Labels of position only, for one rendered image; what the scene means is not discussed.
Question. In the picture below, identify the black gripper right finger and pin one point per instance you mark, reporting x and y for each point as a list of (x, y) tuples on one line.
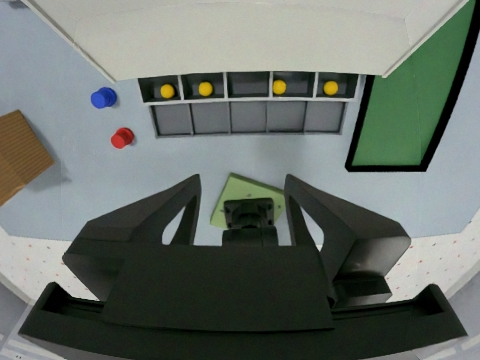
[(358, 243)]

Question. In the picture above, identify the blue plug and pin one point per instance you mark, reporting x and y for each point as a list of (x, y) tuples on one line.
[(104, 97)]

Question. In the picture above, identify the brown cardboard box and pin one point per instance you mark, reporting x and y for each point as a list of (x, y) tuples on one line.
[(20, 151)]

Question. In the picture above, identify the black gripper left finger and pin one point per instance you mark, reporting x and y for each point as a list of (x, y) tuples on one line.
[(145, 220)]

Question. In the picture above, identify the yellow ball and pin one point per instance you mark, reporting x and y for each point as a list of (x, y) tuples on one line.
[(167, 91), (278, 87), (330, 88), (205, 88)]

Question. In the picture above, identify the red plug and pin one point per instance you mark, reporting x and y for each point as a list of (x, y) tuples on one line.
[(123, 137)]

